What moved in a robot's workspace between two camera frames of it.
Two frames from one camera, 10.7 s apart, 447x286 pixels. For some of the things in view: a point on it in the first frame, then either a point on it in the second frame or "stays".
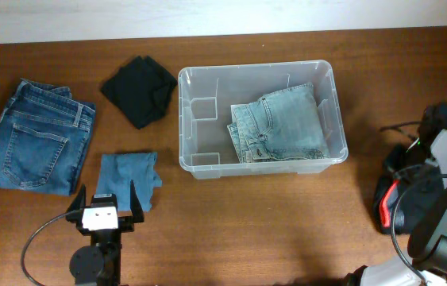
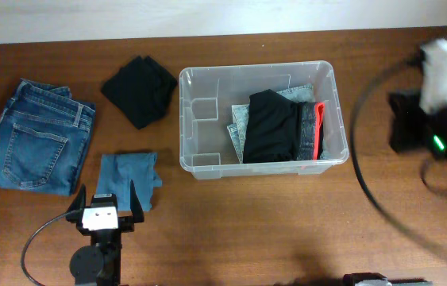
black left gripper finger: x=136 y=205 stays
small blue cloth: x=118 y=169 stays
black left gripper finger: x=78 y=202 stays
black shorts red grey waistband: x=407 y=190 -> x=279 y=129
